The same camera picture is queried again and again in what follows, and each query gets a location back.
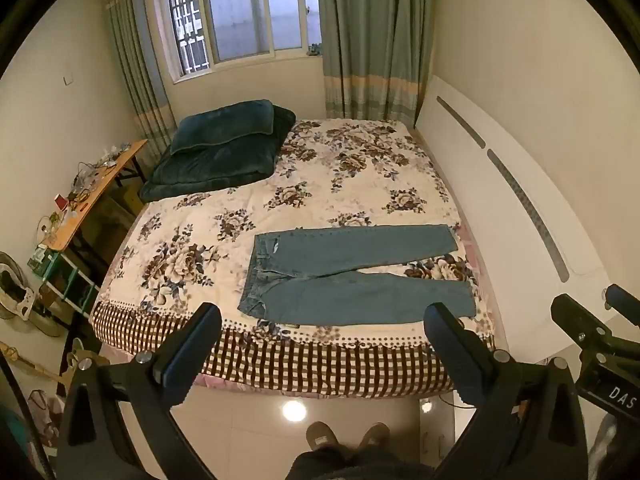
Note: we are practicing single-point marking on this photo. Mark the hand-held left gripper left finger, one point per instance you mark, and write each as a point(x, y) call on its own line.
point(175, 362)

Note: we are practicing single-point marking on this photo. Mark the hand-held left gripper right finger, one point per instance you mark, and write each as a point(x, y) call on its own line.
point(457, 357)

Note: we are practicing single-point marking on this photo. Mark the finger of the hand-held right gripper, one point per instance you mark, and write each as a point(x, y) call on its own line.
point(582, 322)
point(625, 300)

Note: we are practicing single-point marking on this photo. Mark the blue denim pants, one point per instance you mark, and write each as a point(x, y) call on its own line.
point(350, 255)

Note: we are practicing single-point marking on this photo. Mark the person's right shoe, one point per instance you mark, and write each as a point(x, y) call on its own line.
point(374, 437)

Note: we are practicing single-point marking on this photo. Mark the person's shoe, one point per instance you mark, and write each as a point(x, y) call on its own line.
point(374, 437)
point(321, 437)

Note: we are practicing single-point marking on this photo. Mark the green storage shelf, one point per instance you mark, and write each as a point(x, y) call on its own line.
point(65, 280)

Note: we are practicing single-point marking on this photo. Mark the pink bag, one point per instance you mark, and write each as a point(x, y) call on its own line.
point(44, 417)

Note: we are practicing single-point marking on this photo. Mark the white bed headboard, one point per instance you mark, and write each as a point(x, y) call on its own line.
point(500, 200)

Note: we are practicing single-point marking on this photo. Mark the person's legs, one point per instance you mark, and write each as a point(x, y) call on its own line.
point(350, 465)

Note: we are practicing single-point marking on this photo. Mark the person's left shoe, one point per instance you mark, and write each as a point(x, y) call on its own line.
point(321, 437)

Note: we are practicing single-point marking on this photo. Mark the yellow box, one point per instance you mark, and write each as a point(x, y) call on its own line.
point(131, 199)

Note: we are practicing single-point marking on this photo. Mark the wooden desk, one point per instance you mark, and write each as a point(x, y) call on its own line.
point(95, 200)

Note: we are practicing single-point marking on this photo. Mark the small red box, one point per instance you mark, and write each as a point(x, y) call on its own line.
point(61, 202)

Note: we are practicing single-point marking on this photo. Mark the dark green folded quilt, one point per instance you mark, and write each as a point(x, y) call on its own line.
point(220, 165)

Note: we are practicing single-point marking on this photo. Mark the floral bed blanket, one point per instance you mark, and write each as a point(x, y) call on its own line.
point(320, 180)

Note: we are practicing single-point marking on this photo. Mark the dark green pillow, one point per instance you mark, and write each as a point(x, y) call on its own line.
point(225, 122)

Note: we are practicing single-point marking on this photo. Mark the green striped curtain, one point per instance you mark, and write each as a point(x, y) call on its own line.
point(140, 85)
point(370, 35)

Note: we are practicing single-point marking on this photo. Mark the white framed window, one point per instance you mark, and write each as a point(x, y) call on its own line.
point(240, 10)

